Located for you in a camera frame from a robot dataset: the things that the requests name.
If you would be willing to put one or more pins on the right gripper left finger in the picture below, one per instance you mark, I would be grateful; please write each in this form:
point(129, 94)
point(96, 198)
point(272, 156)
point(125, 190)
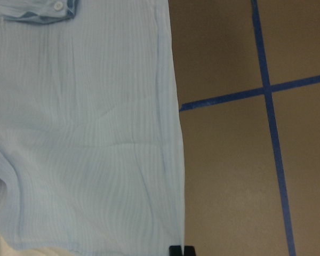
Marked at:
point(175, 250)

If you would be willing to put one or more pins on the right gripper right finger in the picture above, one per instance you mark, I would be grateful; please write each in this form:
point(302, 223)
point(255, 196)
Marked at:
point(189, 251)

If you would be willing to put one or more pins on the light blue button-up shirt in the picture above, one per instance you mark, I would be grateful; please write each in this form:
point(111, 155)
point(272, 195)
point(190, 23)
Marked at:
point(91, 149)

